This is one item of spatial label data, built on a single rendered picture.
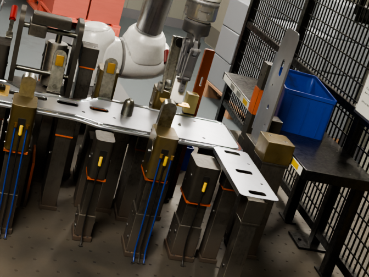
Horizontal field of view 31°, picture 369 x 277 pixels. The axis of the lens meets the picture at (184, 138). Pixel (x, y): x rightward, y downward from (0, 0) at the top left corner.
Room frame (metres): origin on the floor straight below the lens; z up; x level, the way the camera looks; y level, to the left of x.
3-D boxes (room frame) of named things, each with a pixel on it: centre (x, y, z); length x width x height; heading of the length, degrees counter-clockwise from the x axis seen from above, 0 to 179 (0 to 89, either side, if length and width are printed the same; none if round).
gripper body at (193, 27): (1.78, 0.05, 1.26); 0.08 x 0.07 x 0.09; 16
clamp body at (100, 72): (1.93, 0.28, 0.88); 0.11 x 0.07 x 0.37; 16
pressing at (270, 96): (1.84, -0.20, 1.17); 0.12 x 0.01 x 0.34; 16
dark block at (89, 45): (1.92, 0.35, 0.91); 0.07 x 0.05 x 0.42; 16
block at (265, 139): (1.73, -0.25, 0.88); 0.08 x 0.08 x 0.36; 16
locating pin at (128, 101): (1.75, 0.17, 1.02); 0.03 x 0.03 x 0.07
